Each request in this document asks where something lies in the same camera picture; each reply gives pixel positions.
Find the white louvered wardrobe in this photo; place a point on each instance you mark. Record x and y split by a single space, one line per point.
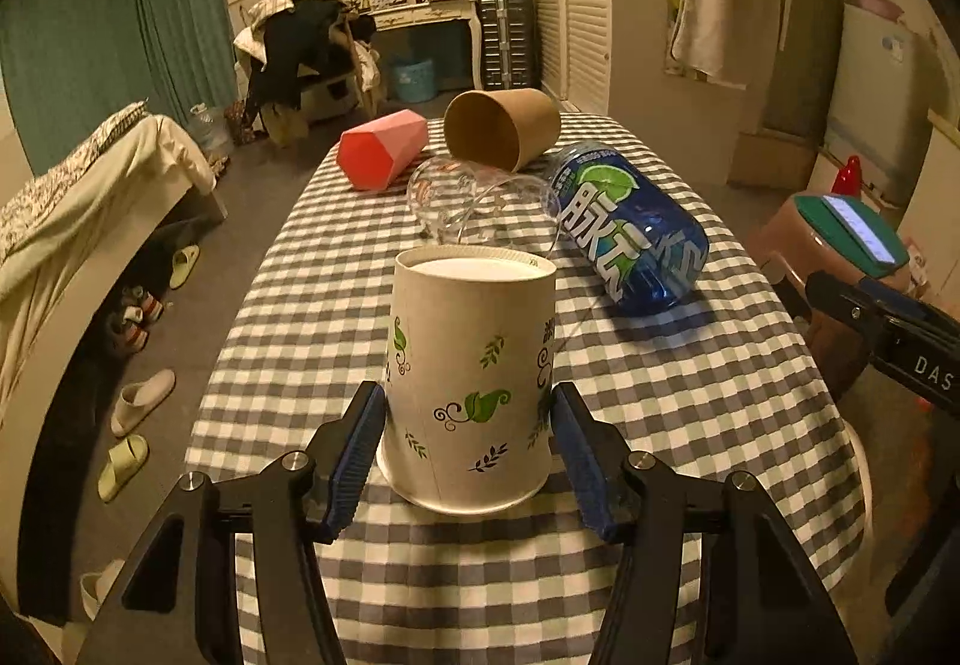
608 57

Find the red bottle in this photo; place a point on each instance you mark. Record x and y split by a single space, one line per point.
848 180

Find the green curtain left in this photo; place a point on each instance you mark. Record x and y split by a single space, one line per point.
67 65

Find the brown kraft paper cup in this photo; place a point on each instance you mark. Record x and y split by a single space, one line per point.
504 129

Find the white slipper lower left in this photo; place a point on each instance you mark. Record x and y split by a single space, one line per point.
94 587

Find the pink basin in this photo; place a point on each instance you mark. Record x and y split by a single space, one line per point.
887 9

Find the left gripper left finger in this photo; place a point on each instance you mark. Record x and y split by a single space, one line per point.
176 600

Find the teal laundry basket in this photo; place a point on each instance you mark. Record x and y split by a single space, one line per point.
414 81

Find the wooden chair with clothes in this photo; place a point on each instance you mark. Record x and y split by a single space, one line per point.
306 61

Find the grey checkered tablecloth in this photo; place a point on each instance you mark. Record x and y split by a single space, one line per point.
721 381

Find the sneaker pair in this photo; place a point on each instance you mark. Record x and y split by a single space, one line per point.
126 329

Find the white small refrigerator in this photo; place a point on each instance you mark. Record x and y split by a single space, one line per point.
887 79

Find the cardboard box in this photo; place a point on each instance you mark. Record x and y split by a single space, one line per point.
771 160

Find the large water jug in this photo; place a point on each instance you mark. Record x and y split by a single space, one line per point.
209 128

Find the brown plastic stool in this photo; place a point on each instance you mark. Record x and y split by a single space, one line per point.
814 247

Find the green slipper near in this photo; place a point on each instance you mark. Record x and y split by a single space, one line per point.
123 462

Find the white slipper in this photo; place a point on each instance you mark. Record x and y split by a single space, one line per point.
137 400
94 587

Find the white desk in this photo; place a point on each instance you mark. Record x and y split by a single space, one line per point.
430 15

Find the dark ribbed suitcase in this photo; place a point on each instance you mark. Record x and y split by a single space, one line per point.
507 44

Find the white leaf-print paper cup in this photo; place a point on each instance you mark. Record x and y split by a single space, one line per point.
469 366

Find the pink faceted cup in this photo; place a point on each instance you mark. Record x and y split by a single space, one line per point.
373 154

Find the green slipper under bed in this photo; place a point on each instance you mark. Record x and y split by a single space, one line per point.
183 263

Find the bed with floral bedding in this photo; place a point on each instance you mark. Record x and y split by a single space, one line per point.
66 238

